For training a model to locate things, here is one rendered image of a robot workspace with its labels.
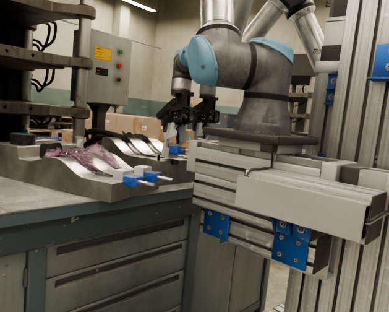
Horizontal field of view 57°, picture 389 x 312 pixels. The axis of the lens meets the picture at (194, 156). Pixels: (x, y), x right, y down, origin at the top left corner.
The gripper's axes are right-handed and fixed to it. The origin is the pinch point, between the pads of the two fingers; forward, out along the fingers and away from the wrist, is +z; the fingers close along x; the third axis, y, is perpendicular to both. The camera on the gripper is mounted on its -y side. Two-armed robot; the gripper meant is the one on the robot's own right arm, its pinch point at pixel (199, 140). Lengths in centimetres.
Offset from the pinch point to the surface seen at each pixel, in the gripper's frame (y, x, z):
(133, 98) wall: -705, 502, -37
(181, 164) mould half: 14.4, -25.2, 7.8
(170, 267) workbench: 15, -27, 48
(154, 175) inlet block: 24, -47, 9
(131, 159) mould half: -2.3, -36.0, 8.0
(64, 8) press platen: -65, -34, -56
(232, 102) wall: -426, 590, -46
